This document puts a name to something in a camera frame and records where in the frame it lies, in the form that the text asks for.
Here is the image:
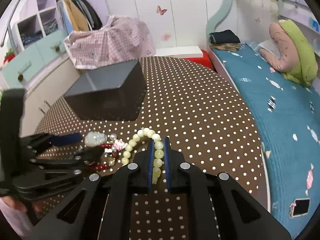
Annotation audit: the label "dark grey storage box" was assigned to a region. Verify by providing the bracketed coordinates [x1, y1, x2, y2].
[63, 60, 147, 121]

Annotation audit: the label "pink charm brooch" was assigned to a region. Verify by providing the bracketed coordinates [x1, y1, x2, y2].
[113, 139, 127, 151]

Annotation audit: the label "person left hand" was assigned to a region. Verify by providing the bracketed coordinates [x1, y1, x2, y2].
[1, 196, 42, 212]

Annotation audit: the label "smartphone on bed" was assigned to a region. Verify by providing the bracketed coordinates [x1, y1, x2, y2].
[289, 198, 311, 218]

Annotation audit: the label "pink and green pillow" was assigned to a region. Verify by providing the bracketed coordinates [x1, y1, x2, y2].
[259, 20, 318, 88]

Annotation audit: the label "red bead bracelet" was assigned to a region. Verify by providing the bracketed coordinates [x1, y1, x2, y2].
[83, 142, 119, 172]

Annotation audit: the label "folded dark clothes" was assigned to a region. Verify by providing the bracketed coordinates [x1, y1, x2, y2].
[209, 30, 240, 44]

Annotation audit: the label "cream bead bracelet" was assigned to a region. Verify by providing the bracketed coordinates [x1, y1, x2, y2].
[121, 127, 165, 185]

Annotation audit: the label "teal drawer cabinet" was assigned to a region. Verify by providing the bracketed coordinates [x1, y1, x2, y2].
[1, 27, 70, 91]

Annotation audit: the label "brown polka dot tablecloth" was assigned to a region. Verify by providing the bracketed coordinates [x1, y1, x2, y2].
[35, 57, 267, 239]

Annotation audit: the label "white board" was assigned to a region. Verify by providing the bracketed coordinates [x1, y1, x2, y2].
[155, 46, 203, 59]

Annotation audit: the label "red stool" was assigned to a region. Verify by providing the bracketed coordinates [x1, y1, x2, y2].
[185, 50, 215, 70]

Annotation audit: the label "hanging clothes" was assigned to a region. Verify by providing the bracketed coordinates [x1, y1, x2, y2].
[56, 0, 103, 35]

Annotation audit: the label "pink checkered cloth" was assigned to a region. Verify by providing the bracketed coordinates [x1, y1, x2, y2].
[63, 15, 156, 70]

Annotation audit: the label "blue patterned bed sheet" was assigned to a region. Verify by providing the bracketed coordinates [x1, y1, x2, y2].
[212, 44, 319, 238]

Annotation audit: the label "folded jeans on shelf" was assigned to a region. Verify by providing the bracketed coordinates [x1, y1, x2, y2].
[21, 30, 43, 46]

